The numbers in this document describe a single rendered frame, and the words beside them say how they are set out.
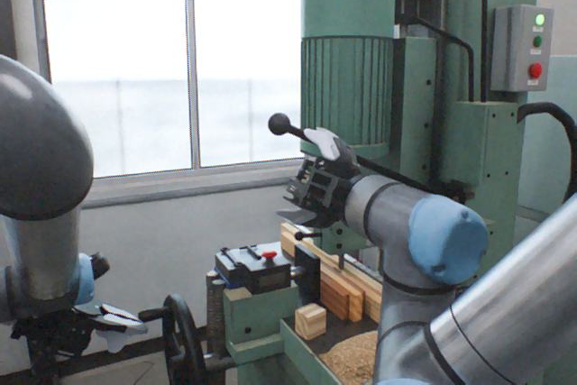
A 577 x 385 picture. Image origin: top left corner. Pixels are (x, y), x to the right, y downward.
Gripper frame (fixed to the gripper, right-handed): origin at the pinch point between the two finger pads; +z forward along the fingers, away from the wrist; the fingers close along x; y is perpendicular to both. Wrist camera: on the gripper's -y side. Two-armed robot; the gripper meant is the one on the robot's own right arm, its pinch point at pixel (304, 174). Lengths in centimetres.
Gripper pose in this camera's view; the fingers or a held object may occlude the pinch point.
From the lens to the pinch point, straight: 73.3
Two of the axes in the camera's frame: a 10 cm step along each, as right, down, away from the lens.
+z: -4.5, -2.0, 8.7
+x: -3.4, 9.4, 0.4
